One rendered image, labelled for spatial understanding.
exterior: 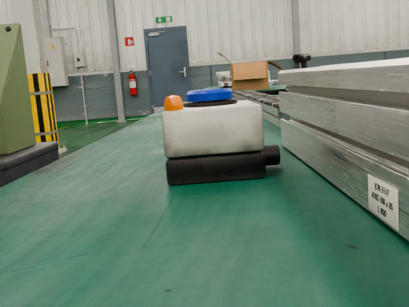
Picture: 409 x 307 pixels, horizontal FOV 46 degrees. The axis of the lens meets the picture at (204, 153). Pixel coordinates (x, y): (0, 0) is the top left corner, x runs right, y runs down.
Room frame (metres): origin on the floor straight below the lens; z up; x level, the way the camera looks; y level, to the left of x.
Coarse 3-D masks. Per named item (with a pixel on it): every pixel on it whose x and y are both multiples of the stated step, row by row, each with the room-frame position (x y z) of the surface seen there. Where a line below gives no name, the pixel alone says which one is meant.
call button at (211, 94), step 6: (198, 90) 0.41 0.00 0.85; (204, 90) 0.40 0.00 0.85; (210, 90) 0.40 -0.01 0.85; (216, 90) 0.40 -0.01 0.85; (222, 90) 0.40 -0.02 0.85; (228, 90) 0.41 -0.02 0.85; (186, 96) 0.42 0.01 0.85; (192, 96) 0.41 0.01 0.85; (198, 96) 0.40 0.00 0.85; (204, 96) 0.40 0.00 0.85; (210, 96) 0.40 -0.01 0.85; (216, 96) 0.40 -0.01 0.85; (222, 96) 0.40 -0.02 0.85; (228, 96) 0.41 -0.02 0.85
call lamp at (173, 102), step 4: (168, 96) 0.39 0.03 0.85; (172, 96) 0.38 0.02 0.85; (176, 96) 0.38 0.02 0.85; (168, 100) 0.38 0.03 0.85; (172, 100) 0.38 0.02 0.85; (176, 100) 0.38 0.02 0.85; (180, 100) 0.39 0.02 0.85; (164, 104) 0.39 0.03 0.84; (168, 104) 0.38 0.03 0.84; (172, 104) 0.38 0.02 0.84; (176, 104) 0.38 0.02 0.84; (180, 104) 0.38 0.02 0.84; (164, 108) 0.39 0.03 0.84; (168, 108) 0.38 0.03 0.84; (172, 108) 0.38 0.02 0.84; (176, 108) 0.38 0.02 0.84; (180, 108) 0.38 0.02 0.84
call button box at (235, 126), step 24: (168, 120) 0.38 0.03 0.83; (192, 120) 0.38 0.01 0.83; (216, 120) 0.38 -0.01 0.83; (240, 120) 0.38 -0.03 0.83; (168, 144) 0.38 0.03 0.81; (192, 144) 0.38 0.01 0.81; (216, 144) 0.38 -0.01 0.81; (240, 144) 0.38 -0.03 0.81; (168, 168) 0.38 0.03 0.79; (192, 168) 0.38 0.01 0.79; (216, 168) 0.38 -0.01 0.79; (240, 168) 0.38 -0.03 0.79; (264, 168) 0.38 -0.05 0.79
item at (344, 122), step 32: (352, 64) 0.29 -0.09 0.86; (384, 64) 0.24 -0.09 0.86; (288, 96) 0.48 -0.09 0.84; (320, 96) 0.40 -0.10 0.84; (352, 96) 0.32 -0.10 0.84; (384, 96) 0.26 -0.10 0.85; (288, 128) 0.49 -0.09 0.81; (320, 128) 0.41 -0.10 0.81; (352, 128) 0.29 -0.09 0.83; (384, 128) 0.24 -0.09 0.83; (320, 160) 0.37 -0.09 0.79; (352, 160) 0.29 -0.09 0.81; (384, 160) 0.26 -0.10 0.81; (352, 192) 0.29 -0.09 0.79; (384, 192) 0.24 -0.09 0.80
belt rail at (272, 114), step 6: (234, 96) 1.57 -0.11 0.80; (240, 96) 1.35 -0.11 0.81; (258, 102) 0.97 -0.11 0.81; (264, 108) 0.88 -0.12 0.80; (270, 108) 0.81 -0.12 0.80; (276, 108) 0.75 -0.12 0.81; (264, 114) 0.89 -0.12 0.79; (270, 114) 0.86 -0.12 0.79; (276, 114) 0.75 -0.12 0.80; (282, 114) 0.74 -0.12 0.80; (270, 120) 0.82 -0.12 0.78; (276, 120) 0.75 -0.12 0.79; (288, 120) 0.74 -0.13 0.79
